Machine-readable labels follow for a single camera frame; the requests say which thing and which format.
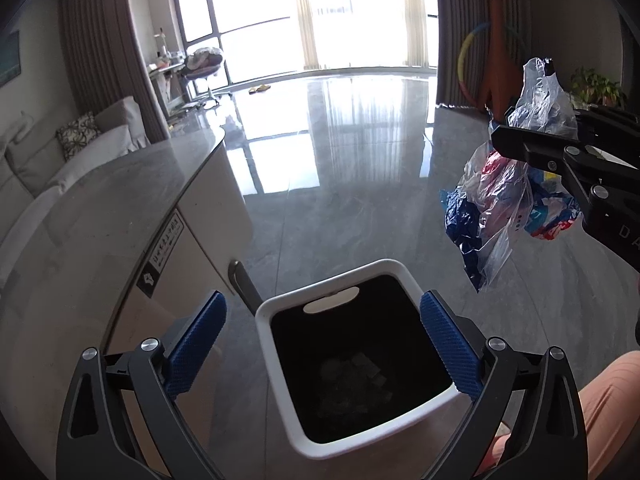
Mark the white sheer curtain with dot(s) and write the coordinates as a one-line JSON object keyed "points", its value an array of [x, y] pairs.
{"points": [[368, 33]]}

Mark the brown curtain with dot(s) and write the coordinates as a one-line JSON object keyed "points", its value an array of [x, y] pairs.
{"points": [[104, 61], [463, 27]]}

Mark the cabinet label sticker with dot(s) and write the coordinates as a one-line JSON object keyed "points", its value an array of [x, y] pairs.
{"points": [[160, 252]]}

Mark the orange giraffe toy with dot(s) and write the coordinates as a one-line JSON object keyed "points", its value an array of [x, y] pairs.
{"points": [[502, 80]]}

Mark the small desk with items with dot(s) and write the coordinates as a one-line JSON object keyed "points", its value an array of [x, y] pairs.
{"points": [[166, 77]]}

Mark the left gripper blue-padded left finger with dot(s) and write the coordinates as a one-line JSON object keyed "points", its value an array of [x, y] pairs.
{"points": [[192, 343]]}

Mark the brown curtain right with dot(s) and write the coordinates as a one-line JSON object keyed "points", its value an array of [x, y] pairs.
{"points": [[463, 27]]}

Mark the floral cushion right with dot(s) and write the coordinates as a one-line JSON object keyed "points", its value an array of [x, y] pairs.
{"points": [[77, 135]]}

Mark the grey sectional sofa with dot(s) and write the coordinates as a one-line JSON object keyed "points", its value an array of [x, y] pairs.
{"points": [[35, 174]]}

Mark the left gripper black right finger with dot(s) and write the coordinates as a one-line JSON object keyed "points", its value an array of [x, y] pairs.
{"points": [[456, 353]]}

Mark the black cabinet handle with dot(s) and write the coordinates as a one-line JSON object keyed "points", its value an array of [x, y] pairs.
{"points": [[243, 285]]}

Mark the bag of colourful trash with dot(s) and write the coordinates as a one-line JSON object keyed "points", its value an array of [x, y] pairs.
{"points": [[498, 198]]}

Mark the slippers on floor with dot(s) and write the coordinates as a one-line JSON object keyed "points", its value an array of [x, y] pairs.
{"points": [[259, 89]]}

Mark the right wall painting panel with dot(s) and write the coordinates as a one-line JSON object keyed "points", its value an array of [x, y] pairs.
{"points": [[10, 58]]}

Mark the brown curtain left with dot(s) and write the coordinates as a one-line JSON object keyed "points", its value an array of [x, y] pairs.
{"points": [[104, 61]]}

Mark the office chair with clothes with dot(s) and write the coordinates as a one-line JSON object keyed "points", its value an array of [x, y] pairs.
{"points": [[202, 64]]}

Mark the potted green plant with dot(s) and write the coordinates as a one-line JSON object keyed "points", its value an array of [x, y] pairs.
{"points": [[588, 88]]}

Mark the white square trash bin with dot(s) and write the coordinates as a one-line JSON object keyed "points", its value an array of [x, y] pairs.
{"points": [[350, 362]]}

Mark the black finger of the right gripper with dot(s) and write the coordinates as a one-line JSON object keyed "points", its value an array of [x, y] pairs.
{"points": [[540, 150]]}

